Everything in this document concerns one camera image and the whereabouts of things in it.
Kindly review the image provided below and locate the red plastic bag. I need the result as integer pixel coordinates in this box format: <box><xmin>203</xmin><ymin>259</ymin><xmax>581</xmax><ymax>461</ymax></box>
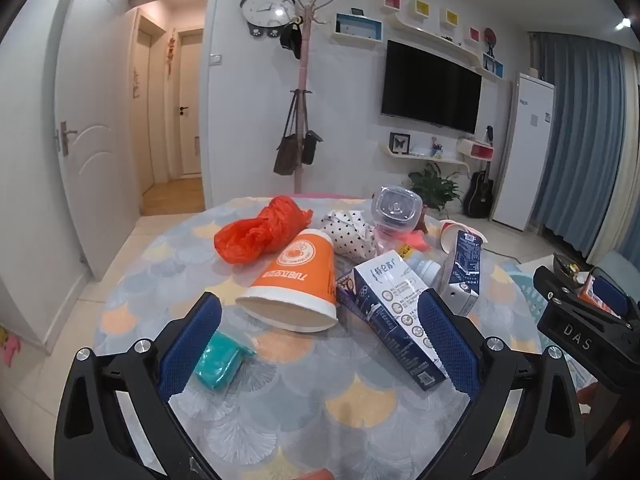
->
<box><xmin>214</xmin><ymin>195</ymin><xmax>315</xmax><ymax>265</ymax></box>

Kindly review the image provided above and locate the black acoustic guitar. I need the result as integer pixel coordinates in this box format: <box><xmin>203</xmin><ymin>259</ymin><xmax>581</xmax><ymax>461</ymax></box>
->
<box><xmin>462</xmin><ymin>170</ymin><xmax>496</xmax><ymax>219</ymax></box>

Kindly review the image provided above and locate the hallway door with ornament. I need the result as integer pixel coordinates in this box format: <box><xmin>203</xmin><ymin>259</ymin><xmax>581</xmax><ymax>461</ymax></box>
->
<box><xmin>137</xmin><ymin>15</ymin><xmax>167</xmax><ymax>196</ymax></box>

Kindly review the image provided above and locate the small blue white milk carton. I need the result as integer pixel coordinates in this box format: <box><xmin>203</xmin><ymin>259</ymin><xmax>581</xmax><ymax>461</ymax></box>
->
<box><xmin>440</xmin><ymin>229</ymin><xmax>487</xmax><ymax>317</ymax></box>

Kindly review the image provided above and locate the white open room door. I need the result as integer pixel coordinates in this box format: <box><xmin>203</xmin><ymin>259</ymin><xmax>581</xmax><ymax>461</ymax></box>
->
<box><xmin>54</xmin><ymin>0</ymin><xmax>138</xmax><ymax>346</ymax></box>

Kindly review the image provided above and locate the long white wall shelf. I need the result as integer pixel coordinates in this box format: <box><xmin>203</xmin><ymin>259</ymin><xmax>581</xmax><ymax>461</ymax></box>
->
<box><xmin>385</xmin><ymin>12</ymin><xmax>485</xmax><ymax>70</ymax></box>

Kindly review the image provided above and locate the curved white low shelf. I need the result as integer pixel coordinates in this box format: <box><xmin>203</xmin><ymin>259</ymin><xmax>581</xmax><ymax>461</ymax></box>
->
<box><xmin>384</xmin><ymin>141</ymin><xmax>468</xmax><ymax>166</ymax></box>

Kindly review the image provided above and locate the orange paper cup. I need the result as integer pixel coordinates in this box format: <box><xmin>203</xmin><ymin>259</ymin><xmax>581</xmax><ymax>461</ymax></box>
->
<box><xmin>235</xmin><ymin>228</ymin><xmax>340</xmax><ymax>333</ymax></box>

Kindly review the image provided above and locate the teal plastic packet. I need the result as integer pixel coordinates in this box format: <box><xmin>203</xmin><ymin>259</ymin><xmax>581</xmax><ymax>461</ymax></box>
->
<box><xmin>194</xmin><ymin>332</ymin><xmax>257</xmax><ymax>392</ymax></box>

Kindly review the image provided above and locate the blue curtain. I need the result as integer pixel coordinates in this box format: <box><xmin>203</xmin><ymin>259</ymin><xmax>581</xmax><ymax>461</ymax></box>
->
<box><xmin>530</xmin><ymin>30</ymin><xmax>640</xmax><ymax>271</ymax></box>

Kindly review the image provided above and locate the small white plastic bottle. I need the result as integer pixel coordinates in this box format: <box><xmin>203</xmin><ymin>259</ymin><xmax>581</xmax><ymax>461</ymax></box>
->
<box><xmin>407</xmin><ymin>252</ymin><xmax>446</xmax><ymax>291</ymax></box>

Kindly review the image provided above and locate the beige curtain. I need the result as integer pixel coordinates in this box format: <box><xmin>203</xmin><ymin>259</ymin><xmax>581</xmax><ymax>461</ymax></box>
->
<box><xmin>587</xmin><ymin>50</ymin><xmax>640</xmax><ymax>266</ymax></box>

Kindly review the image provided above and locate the large blue white milk carton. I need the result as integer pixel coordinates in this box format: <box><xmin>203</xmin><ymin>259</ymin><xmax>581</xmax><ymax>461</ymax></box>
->
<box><xmin>336</xmin><ymin>254</ymin><xmax>448</xmax><ymax>392</ymax></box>

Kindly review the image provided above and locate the small black bag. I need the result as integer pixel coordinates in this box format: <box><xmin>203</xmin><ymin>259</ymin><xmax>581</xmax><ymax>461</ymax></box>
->
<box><xmin>301</xmin><ymin>130</ymin><xmax>323</xmax><ymax>165</ymax></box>

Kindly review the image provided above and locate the hallway door with black handle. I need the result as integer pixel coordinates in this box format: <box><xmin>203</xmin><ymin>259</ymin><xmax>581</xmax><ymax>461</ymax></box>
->
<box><xmin>177</xmin><ymin>30</ymin><xmax>205</xmax><ymax>177</ymax></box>

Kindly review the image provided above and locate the red and white paper cup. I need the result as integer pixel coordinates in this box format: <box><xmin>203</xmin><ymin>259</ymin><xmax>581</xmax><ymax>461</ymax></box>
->
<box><xmin>439</xmin><ymin>219</ymin><xmax>483</xmax><ymax>253</ymax></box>

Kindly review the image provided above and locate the clear bottle with pink label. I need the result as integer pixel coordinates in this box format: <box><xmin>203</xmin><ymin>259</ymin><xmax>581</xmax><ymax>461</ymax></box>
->
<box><xmin>369</xmin><ymin>185</ymin><xmax>427</xmax><ymax>256</ymax></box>

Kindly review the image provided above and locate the black wall television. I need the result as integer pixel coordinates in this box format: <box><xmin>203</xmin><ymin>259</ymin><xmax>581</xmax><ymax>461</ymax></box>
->
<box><xmin>381</xmin><ymin>39</ymin><xmax>483</xmax><ymax>135</ymax></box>

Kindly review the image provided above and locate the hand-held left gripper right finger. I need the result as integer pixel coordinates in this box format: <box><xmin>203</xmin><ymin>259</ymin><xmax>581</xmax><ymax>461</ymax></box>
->
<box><xmin>416</xmin><ymin>289</ymin><xmax>587</xmax><ymax>480</ymax></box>

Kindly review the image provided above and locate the white polka dot bag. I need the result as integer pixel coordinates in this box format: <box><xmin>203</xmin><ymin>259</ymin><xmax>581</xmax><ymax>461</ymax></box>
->
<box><xmin>320</xmin><ymin>208</ymin><xmax>381</xmax><ymax>261</ymax></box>

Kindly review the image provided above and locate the pink plastic wrapper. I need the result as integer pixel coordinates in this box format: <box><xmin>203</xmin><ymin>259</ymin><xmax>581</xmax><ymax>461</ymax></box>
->
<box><xmin>397</xmin><ymin>230</ymin><xmax>437</xmax><ymax>256</ymax></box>

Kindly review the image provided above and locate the blue white box shelf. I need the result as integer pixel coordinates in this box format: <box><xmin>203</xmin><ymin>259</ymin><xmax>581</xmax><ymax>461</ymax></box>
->
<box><xmin>332</xmin><ymin>12</ymin><xmax>383</xmax><ymax>43</ymax></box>

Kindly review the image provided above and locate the orange box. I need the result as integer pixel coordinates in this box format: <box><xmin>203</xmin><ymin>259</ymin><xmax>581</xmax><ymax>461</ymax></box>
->
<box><xmin>580</xmin><ymin>275</ymin><xmax>617</xmax><ymax>312</ymax></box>

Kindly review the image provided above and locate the panda wall clock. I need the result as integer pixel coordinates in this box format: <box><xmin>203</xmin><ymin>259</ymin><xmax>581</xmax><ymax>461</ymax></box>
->
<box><xmin>239</xmin><ymin>0</ymin><xmax>296</xmax><ymax>40</ymax></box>

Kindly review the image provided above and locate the dark bowl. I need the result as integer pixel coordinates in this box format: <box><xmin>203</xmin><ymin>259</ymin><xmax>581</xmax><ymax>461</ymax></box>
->
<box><xmin>555</xmin><ymin>255</ymin><xmax>583</xmax><ymax>277</ymax></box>

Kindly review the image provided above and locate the black cap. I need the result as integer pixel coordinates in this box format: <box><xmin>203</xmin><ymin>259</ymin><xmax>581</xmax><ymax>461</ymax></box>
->
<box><xmin>279</xmin><ymin>22</ymin><xmax>303</xmax><ymax>60</ymax></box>

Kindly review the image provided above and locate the brown handbag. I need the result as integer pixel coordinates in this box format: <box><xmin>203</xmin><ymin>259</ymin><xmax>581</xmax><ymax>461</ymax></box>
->
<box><xmin>273</xmin><ymin>91</ymin><xmax>303</xmax><ymax>177</ymax></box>

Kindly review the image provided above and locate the green potted plant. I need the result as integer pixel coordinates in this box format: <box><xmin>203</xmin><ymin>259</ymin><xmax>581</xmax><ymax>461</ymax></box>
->
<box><xmin>407</xmin><ymin>162</ymin><xmax>463</xmax><ymax>213</ymax></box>

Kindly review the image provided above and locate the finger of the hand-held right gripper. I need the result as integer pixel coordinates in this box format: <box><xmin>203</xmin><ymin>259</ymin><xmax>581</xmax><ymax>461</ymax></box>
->
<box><xmin>532</xmin><ymin>264</ymin><xmax>623</xmax><ymax>320</ymax></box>
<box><xmin>590</xmin><ymin>266</ymin><xmax>640</xmax><ymax>320</ymax></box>

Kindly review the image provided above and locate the pink toy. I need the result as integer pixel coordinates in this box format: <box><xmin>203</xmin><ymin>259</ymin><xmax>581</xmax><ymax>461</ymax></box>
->
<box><xmin>0</xmin><ymin>325</ymin><xmax>23</xmax><ymax>368</ymax></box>

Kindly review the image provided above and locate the pink coat rack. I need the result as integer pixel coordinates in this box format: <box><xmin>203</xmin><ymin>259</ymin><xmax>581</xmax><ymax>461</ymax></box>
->
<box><xmin>277</xmin><ymin>0</ymin><xmax>346</xmax><ymax>196</ymax></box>

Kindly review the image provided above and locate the red and white wall box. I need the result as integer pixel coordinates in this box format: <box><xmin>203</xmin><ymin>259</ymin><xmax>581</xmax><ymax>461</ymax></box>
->
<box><xmin>456</xmin><ymin>137</ymin><xmax>495</xmax><ymax>162</ymax></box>

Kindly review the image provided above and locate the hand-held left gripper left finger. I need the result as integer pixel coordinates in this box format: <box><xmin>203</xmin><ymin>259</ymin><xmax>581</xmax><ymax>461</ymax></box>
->
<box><xmin>54</xmin><ymin>291</ymin><xmax>236</xmax><ymax>480</ymax></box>

